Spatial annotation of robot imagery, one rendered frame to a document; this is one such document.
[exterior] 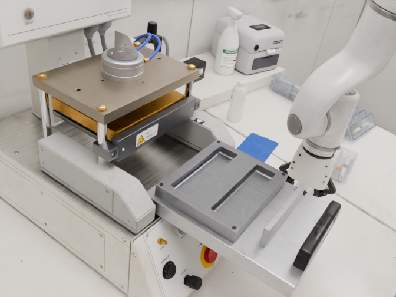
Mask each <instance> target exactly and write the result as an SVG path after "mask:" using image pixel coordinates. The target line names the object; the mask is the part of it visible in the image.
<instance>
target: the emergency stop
mask: <svg viewBox="0 0 396 297"><path fill-rule="evenodd" d="M216 258H217V253H216V252H215V251H214V250H211V249H210V248H209V247H207V248H206V250H205V252H204V259H205V261H206V262H207V263H213V262H214V261H215V260H216Z"/></svg>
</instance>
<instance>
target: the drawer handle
mask: <svg viewBox="0 0 396 297"><path fill-rule="evenodd" d="M340 209H341V204H340V203H338V202H336V201H334V200H332V201H331V202H330V203H329V205H328V206H327V208H326V209H325V211H324V212H323V214H322V216H321V217H320V218H319V220H318V221H317V223H316V225H315V226H314V227H313V229H312V231H311V232H310V234H309V235H308V237H307V238H306V240H305V241H304V243H303V245H302V246H301V248H300V249H299V252H298V253H297V256H296V258H295V260H294V263H293V265H294V266H295V267H297V268H298V269H300V270H302V271H305V270H306V268H307V266H308V264H309V261H310V259H311V258H312V256H313V255H314V253H315V251H316V250H317V248H318V246H319V245H320V243H321V242H322V239H323V238H324V236H325V235H326V233H327V231H328V230H329V228H330V227H331V224H332V223H333V222H334V221H335V219H336V217H337V215H338V213H339V211H340Z"/></svg>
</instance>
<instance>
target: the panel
mask: <svg viewBox="0 0 396 297"><path fill-rule="evenodd" d="M143 238H144V241H145V244H146V247H147V250H148V253H149V257H150V260H151V263H152V265H153V269H154V272H155V274H156V278H157V281H158V284H159V287H160V290H161V294H162V296H163V297H188V296H189V295H190V293H191V292H192V291H193V290H194V289H191V288H189V286H186V285H185V284H184V277H185V276H186V275H190V276H192V275H195V276H198V277H201V279H203V278H204V277H205V276H206V275H207V274H208V273H209V272H210V270H211V269H212V268H213V267H214V265H215V264H217V262H218V261H219V260H220V259H221V258H222V256H221V255H220V254H217V258H216V260H215V261H214V262H213V263H207V262H206V261H205V259H204V252H205V250H206V248H207V246H205V245H204V244H202V243H201V242H199V241H198V240H196V239H195V238H193V237H191V236H190V235H188V234H186V235H185V236H178V235H176V234H175V232H174V225H173V224H171V223H169V222H168V221H166V220H164V219H163V218H161V219H160V220H159V221H158V222H157V223H156V224H155V225H153V226H152V227H151V228H149V230H148V231H146V232H145V233H144V234H143ZM169 263H174V264H175V265H176V273H175V275H174V276H173V277H172V278H171V279H169V278H166V277H165V274H164V271H165V268H166V266H167V265H168V264H169Z"/></svg>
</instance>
